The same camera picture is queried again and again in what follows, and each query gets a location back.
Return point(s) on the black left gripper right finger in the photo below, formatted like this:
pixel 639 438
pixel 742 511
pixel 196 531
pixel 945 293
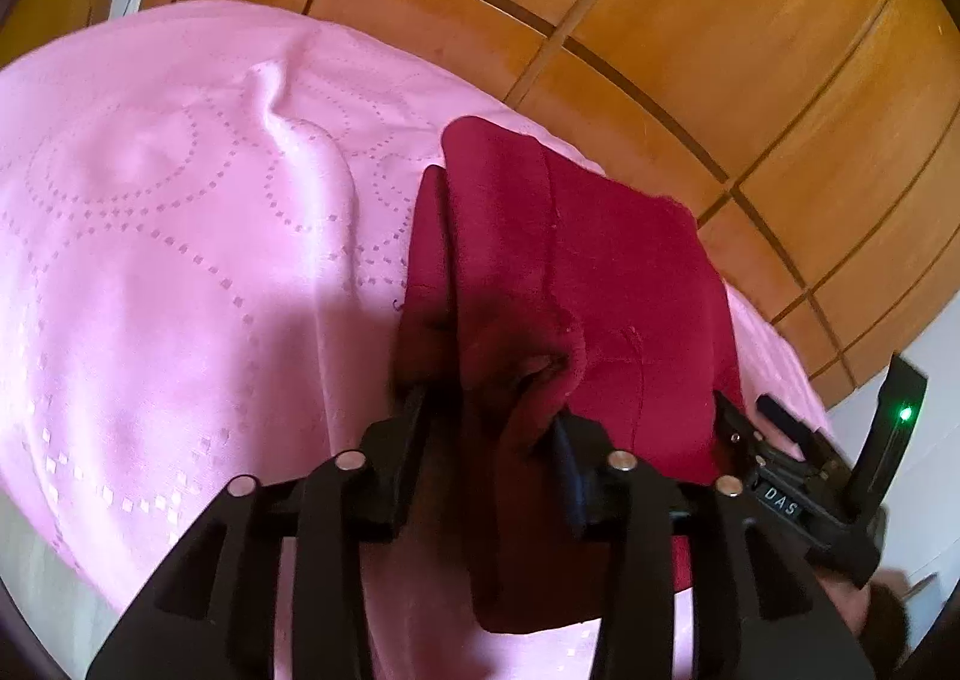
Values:
pixel 758 609

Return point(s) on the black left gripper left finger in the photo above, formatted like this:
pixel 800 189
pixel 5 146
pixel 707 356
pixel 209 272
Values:
pixel 209 609

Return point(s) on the dark red garment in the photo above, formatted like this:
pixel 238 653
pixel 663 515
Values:
pixel 539 286

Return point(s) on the person's right hand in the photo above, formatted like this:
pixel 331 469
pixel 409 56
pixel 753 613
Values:
pixel 875 615

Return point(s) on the pink bedspread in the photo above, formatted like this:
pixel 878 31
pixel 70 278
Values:
pixel 206 215

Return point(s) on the wooden wardrobe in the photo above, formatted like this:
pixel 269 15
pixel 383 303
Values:
pixel 816 141

